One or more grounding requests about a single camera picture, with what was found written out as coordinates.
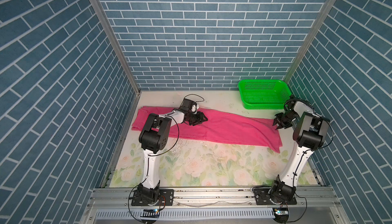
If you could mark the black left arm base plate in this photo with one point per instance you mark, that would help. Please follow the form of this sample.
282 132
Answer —
164 198

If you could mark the pink long pants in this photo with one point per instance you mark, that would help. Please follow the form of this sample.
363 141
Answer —
221 127

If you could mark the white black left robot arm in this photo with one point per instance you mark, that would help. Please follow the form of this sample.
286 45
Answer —
153 139

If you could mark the green plastic basket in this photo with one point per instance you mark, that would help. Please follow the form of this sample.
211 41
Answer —
264 94

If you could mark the aluminium right corner post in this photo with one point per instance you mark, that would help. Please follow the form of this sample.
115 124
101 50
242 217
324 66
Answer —
323 13

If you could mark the white slotted cable duct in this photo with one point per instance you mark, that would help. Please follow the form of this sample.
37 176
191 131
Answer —
186 214

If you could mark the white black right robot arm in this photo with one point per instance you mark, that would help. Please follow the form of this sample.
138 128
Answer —
309 135

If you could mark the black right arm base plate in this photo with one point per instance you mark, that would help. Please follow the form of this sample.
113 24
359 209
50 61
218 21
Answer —
262 197

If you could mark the aluminium left corner post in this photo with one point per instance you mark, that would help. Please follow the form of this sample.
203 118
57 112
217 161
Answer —
97 6

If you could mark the aluminium front rail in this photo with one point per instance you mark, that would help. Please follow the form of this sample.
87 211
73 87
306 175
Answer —
199 197

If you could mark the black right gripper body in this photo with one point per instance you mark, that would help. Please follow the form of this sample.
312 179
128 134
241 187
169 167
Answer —
283 120

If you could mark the aluminium corner post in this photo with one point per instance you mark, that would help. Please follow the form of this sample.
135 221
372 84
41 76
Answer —
97 6
323 13

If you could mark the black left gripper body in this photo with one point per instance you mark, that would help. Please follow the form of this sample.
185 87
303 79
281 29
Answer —
194 118

